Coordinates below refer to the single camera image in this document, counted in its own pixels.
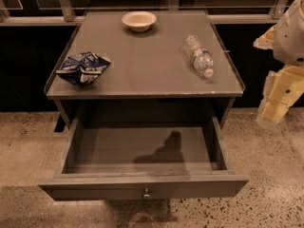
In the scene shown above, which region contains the open grey top drawer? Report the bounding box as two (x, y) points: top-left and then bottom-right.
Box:
(39, 117), (249, 200)

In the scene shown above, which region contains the clear plastic water bottle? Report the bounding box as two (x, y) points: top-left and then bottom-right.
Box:
(184, 34), (214, 78)

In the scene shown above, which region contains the metal drawer knob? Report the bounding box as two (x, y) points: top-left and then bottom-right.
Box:
(142, 188), (151, 200)

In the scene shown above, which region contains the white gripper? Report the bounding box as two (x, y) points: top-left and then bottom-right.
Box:
(254, 0), (304, 126)

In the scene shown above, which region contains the blue chip bag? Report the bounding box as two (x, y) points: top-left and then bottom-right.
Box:
(56, 52), (111, 86)

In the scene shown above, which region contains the metal railing frame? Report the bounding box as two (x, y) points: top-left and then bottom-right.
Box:
(0, 0), (294, 26)

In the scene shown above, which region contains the white paper bowl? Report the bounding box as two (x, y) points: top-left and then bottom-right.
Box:
(122, 11), (157, 32)

